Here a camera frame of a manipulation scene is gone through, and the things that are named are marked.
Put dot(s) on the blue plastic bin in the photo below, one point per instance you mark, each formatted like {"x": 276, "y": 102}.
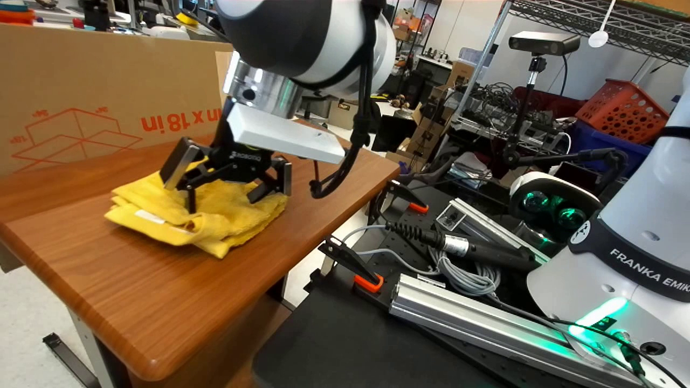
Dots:
{"x": 604, "y": 143}

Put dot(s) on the yellow towel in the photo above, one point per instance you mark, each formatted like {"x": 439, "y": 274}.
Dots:
{"x": 215, "y": 215}

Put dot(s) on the black mounting board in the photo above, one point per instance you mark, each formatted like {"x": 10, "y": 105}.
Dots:
{"x": 346, "y": 345}

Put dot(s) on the large brown cardboard box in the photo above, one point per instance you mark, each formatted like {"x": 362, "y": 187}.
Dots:
{"x": 107, "y": 86}

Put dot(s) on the short silver extrusion box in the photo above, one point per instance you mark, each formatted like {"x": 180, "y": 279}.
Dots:
{"x": 487, "y": 224}

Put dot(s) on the red plastic basket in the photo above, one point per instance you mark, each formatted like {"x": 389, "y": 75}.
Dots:
{"x": 622, "y": 110}

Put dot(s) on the white round hanging lamp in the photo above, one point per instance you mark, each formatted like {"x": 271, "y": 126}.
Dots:
{"x": 597, "y": 36}

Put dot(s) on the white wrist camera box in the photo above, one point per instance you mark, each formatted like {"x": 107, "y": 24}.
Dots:
{"x": 287, "y": 134}

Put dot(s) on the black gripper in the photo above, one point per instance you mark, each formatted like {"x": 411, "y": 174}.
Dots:
{"x": 240, "y": 160}

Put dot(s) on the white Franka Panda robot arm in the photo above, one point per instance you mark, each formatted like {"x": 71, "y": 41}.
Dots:
{"x": 308, "y": 35}

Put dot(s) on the black metal table leg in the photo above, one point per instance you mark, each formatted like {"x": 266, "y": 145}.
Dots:
{"x": 81, "y": 352}

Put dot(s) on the white device with green lenses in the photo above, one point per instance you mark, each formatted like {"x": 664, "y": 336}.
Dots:
{"x": 552, "y": 201}

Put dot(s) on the silver aluminium rail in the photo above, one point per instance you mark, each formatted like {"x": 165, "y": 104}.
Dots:
{"x": 466, "y": 315}

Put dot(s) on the black camera on stand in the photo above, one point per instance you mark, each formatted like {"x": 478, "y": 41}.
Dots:
{"x": 544, "y": 44}

